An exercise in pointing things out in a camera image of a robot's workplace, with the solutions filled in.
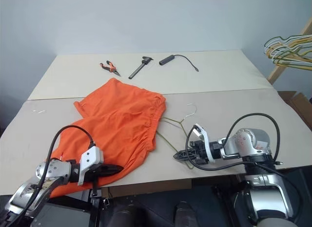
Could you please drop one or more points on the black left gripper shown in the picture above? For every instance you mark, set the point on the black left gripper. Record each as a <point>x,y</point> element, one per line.
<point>96,173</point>

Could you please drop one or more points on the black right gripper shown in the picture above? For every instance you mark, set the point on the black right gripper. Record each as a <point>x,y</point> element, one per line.
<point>198,151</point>

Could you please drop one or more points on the orange shorts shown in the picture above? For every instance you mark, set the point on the orange shorts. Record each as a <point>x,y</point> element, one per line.
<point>117,119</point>

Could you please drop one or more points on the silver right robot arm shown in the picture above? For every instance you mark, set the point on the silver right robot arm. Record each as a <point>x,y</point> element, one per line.
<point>246,139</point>

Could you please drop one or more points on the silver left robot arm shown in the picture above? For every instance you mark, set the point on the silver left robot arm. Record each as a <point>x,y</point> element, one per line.
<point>51,172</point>

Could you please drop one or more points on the dark rounded shape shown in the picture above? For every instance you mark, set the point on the dark rounded shape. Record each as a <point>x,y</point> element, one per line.
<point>123,216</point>
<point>186,212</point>

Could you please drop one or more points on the black digital caliper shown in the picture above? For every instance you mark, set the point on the black digital caliper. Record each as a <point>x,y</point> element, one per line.
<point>137,69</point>

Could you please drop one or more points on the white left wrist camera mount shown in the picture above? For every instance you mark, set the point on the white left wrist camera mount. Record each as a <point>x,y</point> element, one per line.
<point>91,157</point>

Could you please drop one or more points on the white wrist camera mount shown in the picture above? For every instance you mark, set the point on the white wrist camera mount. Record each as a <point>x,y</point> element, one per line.
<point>91,157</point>
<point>203,134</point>

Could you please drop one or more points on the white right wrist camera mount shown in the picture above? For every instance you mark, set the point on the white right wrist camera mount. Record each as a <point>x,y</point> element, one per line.
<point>203,134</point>

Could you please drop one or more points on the black metal table frame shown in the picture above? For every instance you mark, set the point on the black metal table frame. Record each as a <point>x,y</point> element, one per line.
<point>95,207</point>

